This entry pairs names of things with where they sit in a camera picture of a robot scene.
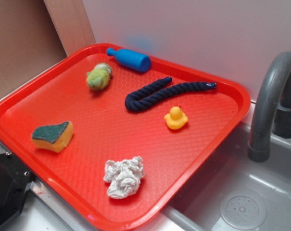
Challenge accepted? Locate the red plastic tray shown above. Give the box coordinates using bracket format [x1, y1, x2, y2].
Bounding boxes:
[0, 44, 250, 231]

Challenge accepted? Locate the blue plastic bottle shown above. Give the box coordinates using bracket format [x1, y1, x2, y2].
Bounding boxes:
[106, 48, 152, 73]

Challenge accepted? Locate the green plush toy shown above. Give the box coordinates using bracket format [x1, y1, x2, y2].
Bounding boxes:
[86, 63, 113, 91]

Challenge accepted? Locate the yellow rubber duck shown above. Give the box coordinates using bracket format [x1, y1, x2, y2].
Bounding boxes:
[164, 106, 189, 130]

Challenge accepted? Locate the yellow green sponge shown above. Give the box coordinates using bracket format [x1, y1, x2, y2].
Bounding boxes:
[31, 121, 74, 153]

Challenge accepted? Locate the dark blue rope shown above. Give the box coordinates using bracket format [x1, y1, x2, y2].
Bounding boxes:
[125, 76, 217, 113]

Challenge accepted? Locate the grey toy faucet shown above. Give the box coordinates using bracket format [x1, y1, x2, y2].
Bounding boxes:
[248, 51, 291, 162]

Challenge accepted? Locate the crumpled white paper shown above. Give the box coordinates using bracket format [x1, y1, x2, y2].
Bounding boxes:
[103, 156, 145, 200]

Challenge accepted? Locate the wooden board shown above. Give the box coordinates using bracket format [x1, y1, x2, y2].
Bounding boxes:
[44, 0, 96, 56]

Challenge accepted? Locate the grey toy sink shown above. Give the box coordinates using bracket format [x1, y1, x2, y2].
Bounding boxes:
[164, 120, 291, 231]

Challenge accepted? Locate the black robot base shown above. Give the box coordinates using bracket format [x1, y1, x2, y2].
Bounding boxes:
[0, 154, 33, 229]

